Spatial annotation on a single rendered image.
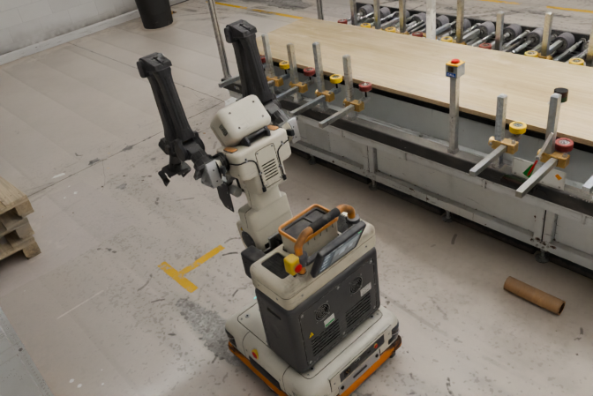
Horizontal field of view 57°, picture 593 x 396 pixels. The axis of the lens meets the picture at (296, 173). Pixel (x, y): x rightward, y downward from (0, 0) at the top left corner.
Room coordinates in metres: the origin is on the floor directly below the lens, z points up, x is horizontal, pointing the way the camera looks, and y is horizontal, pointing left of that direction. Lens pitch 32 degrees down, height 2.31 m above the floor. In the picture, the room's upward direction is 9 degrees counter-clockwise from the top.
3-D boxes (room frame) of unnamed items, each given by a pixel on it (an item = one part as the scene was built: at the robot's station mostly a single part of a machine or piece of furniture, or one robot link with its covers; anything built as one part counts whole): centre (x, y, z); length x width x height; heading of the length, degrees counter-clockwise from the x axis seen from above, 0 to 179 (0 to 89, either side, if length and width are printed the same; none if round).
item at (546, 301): (2.03, -1.15, 0.04); 0.30 x 0.08 x 0.08; 39
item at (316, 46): (3.30, -0.25, 0.93); 0.04 x 0.04 x 0.48; 39
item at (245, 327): (1.91, 0.05, 0.16); 0.67 x 0.64 x 0.25; 37
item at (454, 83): (2.53, -0.87, 0.93); 0.05 x 0.05 x 0.45; 39
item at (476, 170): (2.23, -0.98, 0.84); 0.43 x 0.03 x 0.04; 129
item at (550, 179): (2.14, -1.15, 0.75); 0.26 x 0.01 x 0.10; 39
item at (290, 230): (1.82, -0.02, 0.87); 0.23 x 0.15 x 0.11; 127
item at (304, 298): (1.84, 0.00, 0.59); 0.55 x 0.34 x 0.83; 127
